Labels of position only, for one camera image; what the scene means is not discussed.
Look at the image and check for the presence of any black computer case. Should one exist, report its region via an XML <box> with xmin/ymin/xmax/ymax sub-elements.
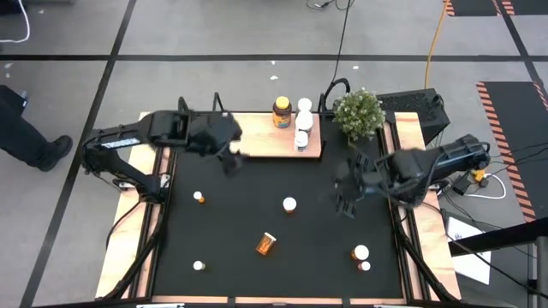
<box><xmin>376</xmin><ymin>88</ymin><xmax>451</xmax><ymax>146</ymax></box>

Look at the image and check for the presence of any person's dark leg and shoe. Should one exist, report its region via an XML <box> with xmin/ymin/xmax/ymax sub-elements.
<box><xmin>0</xmin><ymin>84</ymin><xmax>74</xmax><ymax>173</ymax></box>

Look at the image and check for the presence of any black hanging cable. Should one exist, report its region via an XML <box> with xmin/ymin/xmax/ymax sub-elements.
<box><xmin>321</xmin><ymin>0</ymin><xmax>353</xmax><ymax>113</ymax></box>

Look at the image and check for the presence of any light wooden board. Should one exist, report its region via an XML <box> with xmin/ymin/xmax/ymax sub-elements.
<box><xmin>176</xmin><ymin>90</ymin><xmax>325</xmax><ymax>160</ymax></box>

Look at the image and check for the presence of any large amber pill bottle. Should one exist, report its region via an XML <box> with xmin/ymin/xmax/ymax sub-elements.
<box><xmin>351</xmin><ymin>244</ymin><xmax>371</xmax><ymax>262</ymax></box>
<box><xmin>255</xmin><ymin>232</ymin><xmax>278</xmax><ymax>257</ymax></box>

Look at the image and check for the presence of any white bottle purple label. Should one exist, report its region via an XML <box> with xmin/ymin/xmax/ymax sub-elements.
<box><xmin>295</xmin><ymin>110</ymin><xmax>315</xmax><ymax>134</ymax></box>

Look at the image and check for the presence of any potted green plant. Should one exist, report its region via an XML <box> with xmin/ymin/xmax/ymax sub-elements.
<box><xmin>332</xmin><ymin>87</ymin><xmax>386</xmax><ymax>141</ymax></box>

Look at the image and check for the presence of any brown bottle yellow cap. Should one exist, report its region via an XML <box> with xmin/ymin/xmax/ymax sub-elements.
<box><xmin>272</xmin><ymin>95</ymin><xmax>294</xmax><ymax>129</ymax></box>

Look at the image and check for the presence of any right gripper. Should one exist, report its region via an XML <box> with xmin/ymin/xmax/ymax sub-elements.
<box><xmin>336</xmin><ymin>151</ymin><xmax>402</xmax><ymax>219</ymax></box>

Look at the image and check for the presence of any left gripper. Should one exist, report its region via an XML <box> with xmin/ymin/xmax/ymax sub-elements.
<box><xmin>188</xmin><ymin>111</ymin><xmax>245</xmax><ymax>177</ymax></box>

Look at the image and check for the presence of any black floor box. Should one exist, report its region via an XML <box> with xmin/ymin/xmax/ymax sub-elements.
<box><xmin>0</xmin><ymin>84</ymin><xmax>29</xmax><ymax>125</ymax></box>

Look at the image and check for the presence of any white paper sheet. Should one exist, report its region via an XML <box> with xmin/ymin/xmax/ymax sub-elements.
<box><xmin>444</xmin><ymin>216</ymin><xmax>492</xmax><ymax>287</ymax></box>

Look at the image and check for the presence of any black aluminium table frame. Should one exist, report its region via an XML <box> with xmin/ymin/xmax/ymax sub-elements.
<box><xmin>96</xmin><ymin>96</ymin><xmax>462</xmax><ymax>308</ymax></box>

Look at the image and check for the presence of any orange power cable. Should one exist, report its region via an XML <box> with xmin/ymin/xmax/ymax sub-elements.
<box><xmin>423</xmin><ymin>0</ymin><xmax>454</xmax><ymax>90</ymax></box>

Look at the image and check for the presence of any white floor cable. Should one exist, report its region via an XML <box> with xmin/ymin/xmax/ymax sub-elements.
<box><xmin>0</xmin><ymin>0</ymin><xmax>31</xmax><ymax>44</ymax></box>

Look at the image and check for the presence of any black stand beam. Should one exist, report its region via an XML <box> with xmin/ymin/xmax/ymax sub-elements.
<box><xmin>447</xmin><ymin>216</ymin><xmax>548</xmax><ymax>258</ymax></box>

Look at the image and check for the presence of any black hazard-striped floor mat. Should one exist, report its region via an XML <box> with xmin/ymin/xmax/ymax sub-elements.
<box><xmin>443</xmin><ymin>0</ymin><xmax>500</xmax><ymax>18</ymax></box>
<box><xmin>475</xmin><ymin>80</ymin><xmax>548</xmax><ymax>223</ymax></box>
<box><xmin>500</xmin><ymin>0</ymin><xmax>548</xmax><ymax>16</ymax></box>

